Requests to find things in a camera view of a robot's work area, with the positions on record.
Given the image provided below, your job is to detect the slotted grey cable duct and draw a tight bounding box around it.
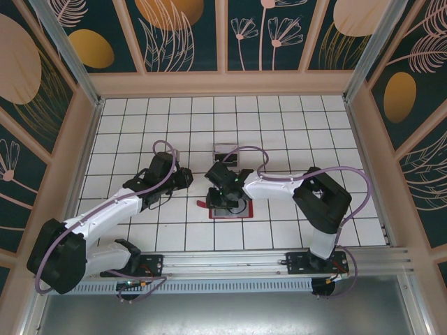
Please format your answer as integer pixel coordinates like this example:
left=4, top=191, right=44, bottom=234
left=47, top=278, right=314, bottom=295

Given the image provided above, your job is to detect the purple cable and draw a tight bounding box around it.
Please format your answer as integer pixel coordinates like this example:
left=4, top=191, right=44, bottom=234
left=34, top=140, right=177, bottom=303
left=223, top=145, right=372, bottom=300

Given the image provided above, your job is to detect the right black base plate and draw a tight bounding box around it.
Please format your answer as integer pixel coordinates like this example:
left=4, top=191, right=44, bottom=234
left=285, top=251, right=350, bottom=275

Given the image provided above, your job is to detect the grey metal sheet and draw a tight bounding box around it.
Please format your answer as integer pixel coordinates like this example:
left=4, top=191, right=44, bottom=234
left=19, top=274, right=432, bottom=335

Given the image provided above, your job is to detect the dark credit card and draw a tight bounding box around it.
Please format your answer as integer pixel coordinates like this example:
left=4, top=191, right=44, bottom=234
left=215, top=153, right=239, bottom=167

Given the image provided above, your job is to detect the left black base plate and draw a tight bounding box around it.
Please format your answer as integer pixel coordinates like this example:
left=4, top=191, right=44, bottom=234
left=100, top=253, right=165, bottom=278

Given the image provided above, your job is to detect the aluminium front rail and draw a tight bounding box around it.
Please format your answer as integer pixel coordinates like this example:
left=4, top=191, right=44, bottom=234
left=33, top=246, right=416, bottom=280

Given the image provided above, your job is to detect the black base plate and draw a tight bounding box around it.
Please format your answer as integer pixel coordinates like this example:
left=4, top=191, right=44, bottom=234
left=100, top=253, right=165, bottom=278
left=285, top=251, right=350, bottom=275

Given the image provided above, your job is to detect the aluminium corner post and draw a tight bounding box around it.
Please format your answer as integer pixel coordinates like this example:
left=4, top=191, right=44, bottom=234
left=342, top=0, right=409, bottom=103
left=29, top=0, right=105, bottom=107

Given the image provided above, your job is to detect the red card holder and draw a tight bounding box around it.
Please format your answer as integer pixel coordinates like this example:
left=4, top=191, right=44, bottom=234
left=196, top=199, right=254, bottom=220

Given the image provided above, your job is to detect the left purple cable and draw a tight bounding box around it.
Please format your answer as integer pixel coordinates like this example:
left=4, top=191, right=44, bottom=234
left=34, top=140, right=177, bottom=303

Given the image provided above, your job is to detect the aluminium side rail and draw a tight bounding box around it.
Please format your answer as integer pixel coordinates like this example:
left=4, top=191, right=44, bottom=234
left=343, top=98, right=398, bottom=247
left=55, top=98, right=105, bottom=253

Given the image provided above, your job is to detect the clear plastic box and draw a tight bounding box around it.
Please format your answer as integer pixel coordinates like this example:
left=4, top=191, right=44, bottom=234
left=212, top=142, right=241, bottom=168

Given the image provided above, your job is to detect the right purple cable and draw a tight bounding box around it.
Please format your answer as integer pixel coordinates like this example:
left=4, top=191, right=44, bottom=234
left=223, top=145, right=372, bottom=300

